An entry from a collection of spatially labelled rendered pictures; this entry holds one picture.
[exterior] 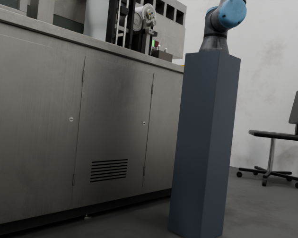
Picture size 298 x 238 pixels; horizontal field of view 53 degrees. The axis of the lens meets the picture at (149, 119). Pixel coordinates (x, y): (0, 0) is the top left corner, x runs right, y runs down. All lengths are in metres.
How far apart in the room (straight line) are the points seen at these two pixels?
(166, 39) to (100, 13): 1.01
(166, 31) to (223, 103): 1.50
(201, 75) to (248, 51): 2.63
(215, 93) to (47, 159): 0.80
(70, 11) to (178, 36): 1.20
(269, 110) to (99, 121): 2.66
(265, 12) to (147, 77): 2.63
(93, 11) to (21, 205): 1.24
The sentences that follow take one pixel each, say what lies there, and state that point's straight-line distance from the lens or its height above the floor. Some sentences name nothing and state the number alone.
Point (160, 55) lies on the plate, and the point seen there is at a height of 0.99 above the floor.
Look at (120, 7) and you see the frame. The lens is 1.82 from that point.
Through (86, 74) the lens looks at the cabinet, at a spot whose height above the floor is 0.73.
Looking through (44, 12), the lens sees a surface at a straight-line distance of 1.74.
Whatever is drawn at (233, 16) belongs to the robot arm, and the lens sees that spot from 1.44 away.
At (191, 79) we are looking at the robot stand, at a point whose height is 0.77.
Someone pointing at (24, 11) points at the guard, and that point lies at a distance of 1.36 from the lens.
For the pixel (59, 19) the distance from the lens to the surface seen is 2.11.
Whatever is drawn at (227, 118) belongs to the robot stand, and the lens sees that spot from 1.52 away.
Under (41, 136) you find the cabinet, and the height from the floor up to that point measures 0.44.
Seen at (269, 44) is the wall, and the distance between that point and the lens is 3.97.
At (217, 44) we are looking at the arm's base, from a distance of 1.54.
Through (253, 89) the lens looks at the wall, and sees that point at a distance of 3.94.
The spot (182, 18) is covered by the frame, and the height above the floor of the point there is 1.53.
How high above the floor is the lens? 0.59
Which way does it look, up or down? 1 degrees down
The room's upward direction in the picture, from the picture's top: 6 degrees clockwise
